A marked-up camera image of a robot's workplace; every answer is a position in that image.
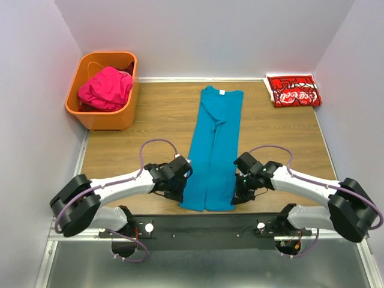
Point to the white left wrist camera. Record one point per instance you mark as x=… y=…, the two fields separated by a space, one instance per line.
x=186 y=158

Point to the folded red coca-cola shirt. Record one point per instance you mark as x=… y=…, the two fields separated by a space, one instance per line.
x=292 y=90

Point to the aluminium extrusion rail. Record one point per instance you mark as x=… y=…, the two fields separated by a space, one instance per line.
x=324 y=259

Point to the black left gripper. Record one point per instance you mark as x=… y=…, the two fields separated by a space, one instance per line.
x=178 y=196

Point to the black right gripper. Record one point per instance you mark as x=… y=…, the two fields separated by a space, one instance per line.
x=239 y=195

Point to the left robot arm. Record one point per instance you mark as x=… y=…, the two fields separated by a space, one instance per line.
x=83 y=203

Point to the blue t shirt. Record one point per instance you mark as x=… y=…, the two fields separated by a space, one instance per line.
x=213 y=149

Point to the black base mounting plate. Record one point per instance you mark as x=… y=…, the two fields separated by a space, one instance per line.
x=203 y=232

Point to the orange plastic laundry basket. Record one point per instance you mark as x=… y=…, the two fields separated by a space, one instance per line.
x=90 y=65

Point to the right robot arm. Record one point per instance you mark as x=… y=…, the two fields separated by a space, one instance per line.
x=342 y=206

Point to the pink t shirt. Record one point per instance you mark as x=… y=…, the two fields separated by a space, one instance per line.
x=107 y=91

